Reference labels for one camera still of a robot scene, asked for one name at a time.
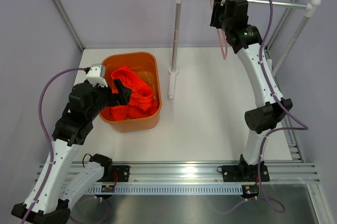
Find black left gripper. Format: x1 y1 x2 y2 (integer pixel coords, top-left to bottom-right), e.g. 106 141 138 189
87 78 132 120

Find orange shorts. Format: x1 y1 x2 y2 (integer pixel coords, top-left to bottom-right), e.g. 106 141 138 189
109 66 158 121

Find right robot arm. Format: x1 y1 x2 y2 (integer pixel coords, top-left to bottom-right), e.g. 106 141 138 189
210 0 293 182

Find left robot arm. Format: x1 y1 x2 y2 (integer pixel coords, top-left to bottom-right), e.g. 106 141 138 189
11 79 132 223

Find orange plastic basket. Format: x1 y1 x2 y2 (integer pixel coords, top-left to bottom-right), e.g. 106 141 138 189
100 52 162 133

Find white and metal clothes rack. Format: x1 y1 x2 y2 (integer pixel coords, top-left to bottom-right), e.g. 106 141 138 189
167 0 321 99

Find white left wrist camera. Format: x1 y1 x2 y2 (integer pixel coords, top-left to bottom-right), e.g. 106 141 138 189
85 64 108 88

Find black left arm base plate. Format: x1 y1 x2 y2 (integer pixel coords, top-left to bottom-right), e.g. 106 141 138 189
100 165 130 182

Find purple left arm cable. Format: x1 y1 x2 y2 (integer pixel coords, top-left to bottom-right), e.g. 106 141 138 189
19 68 111 224

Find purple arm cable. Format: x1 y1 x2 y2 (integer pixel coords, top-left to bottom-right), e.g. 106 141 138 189
210 0 309 213
19 68 111 224

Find white slotted cable duct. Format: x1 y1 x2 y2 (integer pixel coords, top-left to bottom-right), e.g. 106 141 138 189
85 185 243 195

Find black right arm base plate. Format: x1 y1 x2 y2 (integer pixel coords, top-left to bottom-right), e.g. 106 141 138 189
217 163 270 182

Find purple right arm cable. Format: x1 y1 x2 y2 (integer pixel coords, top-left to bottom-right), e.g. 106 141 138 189
210 0 309 213

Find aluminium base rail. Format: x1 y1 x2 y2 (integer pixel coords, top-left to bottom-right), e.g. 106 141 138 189
36 162 321 184

